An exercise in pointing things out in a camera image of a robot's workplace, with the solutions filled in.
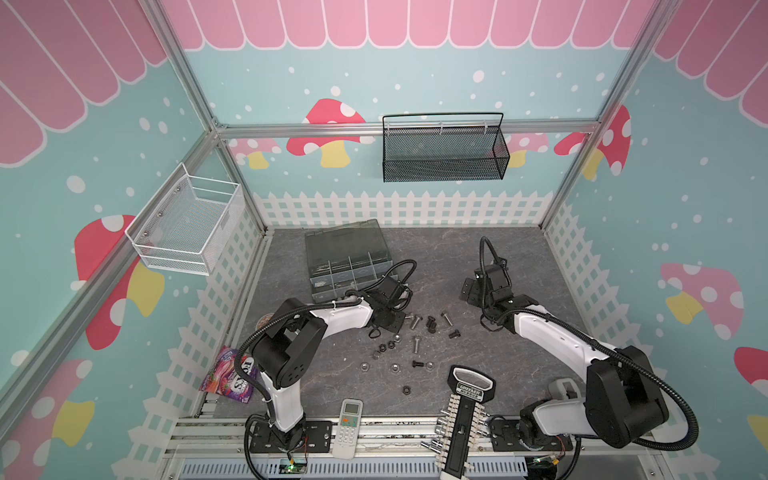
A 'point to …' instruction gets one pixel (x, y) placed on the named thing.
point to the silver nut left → (364, 366)
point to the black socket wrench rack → (459, 429)
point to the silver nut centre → (395, 368)
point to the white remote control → (347, 433)
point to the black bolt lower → (414, 364)
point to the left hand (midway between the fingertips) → (395, 324)
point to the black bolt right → (455, 334)
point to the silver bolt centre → (416, 345)
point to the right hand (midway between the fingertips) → (476, 288)
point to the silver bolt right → (448, 319)
